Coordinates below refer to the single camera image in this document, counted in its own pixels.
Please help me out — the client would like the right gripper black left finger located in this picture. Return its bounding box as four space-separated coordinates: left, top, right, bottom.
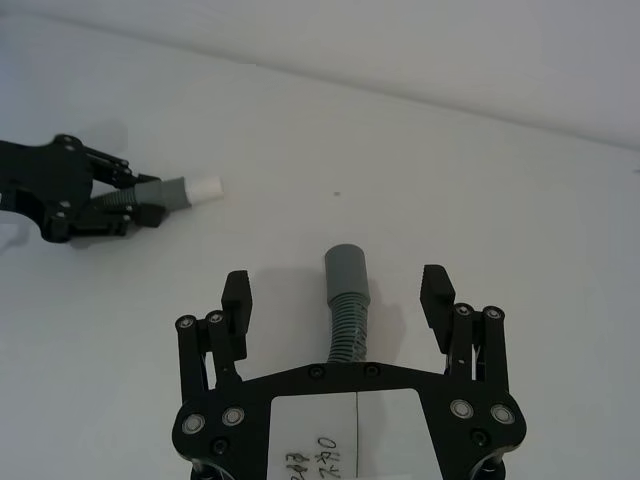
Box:
174 269 254 407

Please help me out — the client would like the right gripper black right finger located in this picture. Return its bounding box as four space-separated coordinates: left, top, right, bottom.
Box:
419 264 511 395

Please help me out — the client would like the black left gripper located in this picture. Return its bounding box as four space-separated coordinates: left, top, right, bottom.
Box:
0 133 167 244

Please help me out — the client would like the grey hose with white tip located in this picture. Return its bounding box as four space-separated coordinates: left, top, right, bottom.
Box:
94 174 225 214

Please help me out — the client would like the grey corrugated hose with cuff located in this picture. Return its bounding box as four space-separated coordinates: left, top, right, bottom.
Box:
322 243 374 366

